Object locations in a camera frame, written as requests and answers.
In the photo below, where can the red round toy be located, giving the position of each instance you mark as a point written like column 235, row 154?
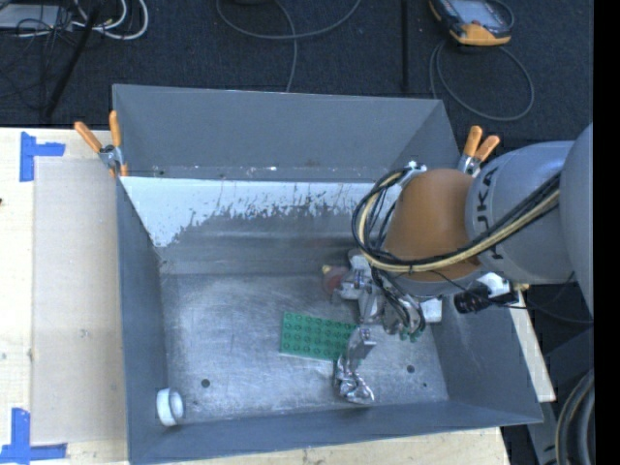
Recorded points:
column 333, row 281

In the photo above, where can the black cylinder on white bracket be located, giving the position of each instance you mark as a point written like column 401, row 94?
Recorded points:
column 477, row 301

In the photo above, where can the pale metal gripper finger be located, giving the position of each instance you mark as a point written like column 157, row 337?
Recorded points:
column 362, row 346

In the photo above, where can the dark green flat block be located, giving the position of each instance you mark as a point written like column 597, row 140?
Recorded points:
column 310, row 334

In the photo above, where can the grey metal bin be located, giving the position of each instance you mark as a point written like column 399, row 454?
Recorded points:
column 252, row 318

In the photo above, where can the pale wood flat board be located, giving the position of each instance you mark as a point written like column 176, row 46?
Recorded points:
column 72, row 284

